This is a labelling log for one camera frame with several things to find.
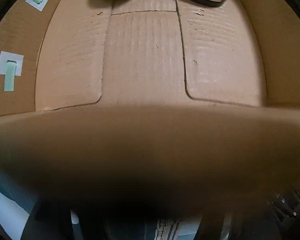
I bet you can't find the blue striped cloth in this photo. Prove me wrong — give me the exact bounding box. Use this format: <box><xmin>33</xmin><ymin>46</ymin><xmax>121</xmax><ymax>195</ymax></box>
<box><xmin>0</xmin><ymin>172</ymin><xmax>39</xmax><ymax>213</ymax></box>

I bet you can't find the printed cardboard box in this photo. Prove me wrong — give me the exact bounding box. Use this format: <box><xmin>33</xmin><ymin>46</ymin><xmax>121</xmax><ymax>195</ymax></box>
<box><xmin>0</xmin><ymin>0</ymin><xmax>300</xmax><ymax>216</ymax></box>

